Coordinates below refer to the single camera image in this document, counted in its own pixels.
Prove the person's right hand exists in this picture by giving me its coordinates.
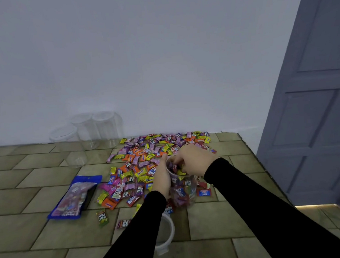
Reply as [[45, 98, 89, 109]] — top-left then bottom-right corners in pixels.
[[171, 142, 221, 179]]

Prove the person's left hand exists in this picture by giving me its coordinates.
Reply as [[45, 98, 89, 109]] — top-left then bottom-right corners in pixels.
[[150, 160, 173, 200]]

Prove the clear plastic candy jar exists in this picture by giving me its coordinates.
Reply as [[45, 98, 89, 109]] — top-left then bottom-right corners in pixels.
[[165, 153, 200, 209]]

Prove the person's left forearm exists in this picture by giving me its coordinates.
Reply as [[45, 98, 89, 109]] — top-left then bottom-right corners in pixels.
[[84, 189, 172, 258]]

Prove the person's right forearm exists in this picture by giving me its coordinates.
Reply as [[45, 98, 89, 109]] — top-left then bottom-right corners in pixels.
[[202, 148, 340, 258]]

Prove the pile of assorted wrapped candies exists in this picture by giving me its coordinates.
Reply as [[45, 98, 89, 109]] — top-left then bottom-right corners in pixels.
[[91, 129, 223, 220]]

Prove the batch of candies inside jar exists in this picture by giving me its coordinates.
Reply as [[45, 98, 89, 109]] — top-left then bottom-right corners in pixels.
[[167, 161, 199, 208]]

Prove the clear plastic jar lid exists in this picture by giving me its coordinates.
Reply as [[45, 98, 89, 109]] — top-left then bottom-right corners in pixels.
[[151, 211, 177, 256]]

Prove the pink wrapped candy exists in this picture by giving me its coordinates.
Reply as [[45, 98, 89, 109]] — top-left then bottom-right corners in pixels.
[[116, 219, 132, 230]]

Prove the clear empty plastic jar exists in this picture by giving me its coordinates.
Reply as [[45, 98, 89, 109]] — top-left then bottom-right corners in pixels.
[[48, 124, 88, 171], [70, 112, 102, 152], [91, 110, 125, 150]]

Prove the green wrapped candy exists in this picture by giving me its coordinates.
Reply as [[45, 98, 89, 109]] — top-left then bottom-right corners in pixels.
[[96, 209, 110, 227]]

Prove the blue candy bag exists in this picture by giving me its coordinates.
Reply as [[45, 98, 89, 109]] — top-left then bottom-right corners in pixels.
[[44, 174, 106, 222]]

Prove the grey-blue panelled door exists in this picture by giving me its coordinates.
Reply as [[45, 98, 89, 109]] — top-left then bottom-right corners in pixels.
[[244, 0, 340, 215]]

